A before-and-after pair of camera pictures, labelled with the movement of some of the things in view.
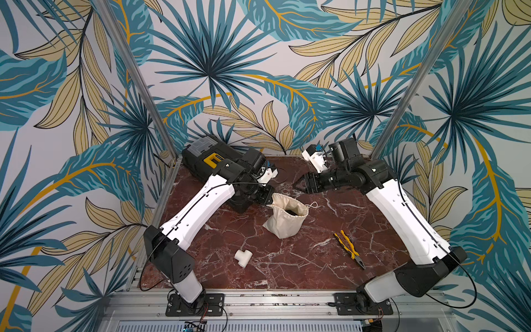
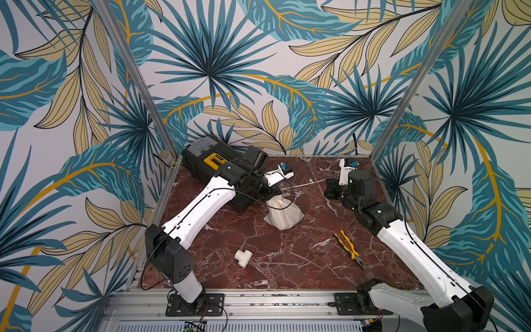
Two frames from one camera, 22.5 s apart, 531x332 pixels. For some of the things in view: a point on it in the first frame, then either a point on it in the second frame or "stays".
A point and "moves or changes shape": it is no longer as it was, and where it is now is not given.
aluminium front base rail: [281, 306] stays
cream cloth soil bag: [287, 216] moves or changes shape
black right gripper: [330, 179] → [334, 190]
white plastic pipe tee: [243, 257] stays
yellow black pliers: [352, 252] stays
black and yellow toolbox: [203, 155] stays
